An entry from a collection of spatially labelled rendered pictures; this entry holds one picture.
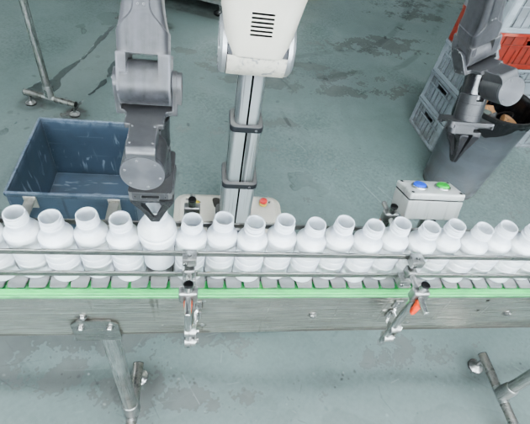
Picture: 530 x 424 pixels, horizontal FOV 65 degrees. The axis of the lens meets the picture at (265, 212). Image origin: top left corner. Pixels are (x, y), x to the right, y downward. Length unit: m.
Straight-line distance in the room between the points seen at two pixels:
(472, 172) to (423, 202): 1.77
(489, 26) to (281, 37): 0.51
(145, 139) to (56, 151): 0.94
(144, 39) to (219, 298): 0.53
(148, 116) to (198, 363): 1.43
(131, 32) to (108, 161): 0.92
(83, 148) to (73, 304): 0.64
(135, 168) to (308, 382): 1.50
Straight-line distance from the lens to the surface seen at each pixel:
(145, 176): 0.56
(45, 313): 0.98
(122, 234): 0.78
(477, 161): 2.73
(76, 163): 1.49
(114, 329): 1.00
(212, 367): 1.87
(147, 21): 0.56
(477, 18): 0.92
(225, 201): 1.59
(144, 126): 0.56
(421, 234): 0.89
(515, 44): 3.04
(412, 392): 2.05
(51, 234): 0.81
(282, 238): 0.79
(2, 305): 0.98
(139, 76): 0.56
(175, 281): 0.88
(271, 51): 1.20
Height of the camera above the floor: 1.74
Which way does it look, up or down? 47 degrees down
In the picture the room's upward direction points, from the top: 12 degrees clockwise
